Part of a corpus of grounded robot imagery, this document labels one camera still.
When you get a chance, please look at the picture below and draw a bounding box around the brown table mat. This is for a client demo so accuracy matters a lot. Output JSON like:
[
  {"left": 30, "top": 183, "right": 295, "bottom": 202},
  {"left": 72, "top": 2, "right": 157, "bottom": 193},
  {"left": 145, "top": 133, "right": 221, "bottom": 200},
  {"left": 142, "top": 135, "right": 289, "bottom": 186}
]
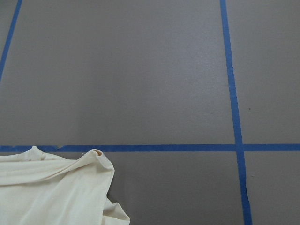
[{"left": 0, "top": 0, "right": 300, "bottom": 225}]

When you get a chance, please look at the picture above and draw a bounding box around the beige long-sleeve graphic shirt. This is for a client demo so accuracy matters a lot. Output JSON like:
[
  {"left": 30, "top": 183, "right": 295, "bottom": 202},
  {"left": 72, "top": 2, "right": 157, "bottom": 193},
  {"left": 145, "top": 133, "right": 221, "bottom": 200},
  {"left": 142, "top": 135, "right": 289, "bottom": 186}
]
[{"left": 0, "top": 146, "right": 130, "bottom": 225}]

